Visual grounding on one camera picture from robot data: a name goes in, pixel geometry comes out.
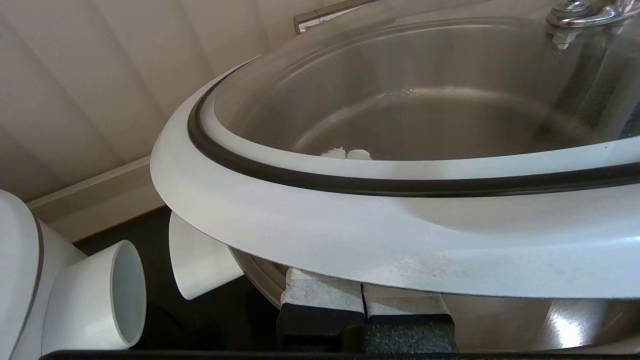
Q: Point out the glass lid with white rim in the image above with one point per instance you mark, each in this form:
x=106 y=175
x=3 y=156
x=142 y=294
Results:
x=350 y=235
x=15 y=260

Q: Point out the white round cooking pot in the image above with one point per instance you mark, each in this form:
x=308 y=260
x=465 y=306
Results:
x=85 y=300
x=200 y=260

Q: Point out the wide black induction cooktop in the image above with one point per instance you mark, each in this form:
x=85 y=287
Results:
x=165 y=320

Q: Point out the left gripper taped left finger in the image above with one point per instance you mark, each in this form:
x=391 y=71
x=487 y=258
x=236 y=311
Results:
x=320 y=305

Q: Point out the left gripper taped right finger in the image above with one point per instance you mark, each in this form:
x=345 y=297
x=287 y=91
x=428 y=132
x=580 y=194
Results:
x=400 y=307

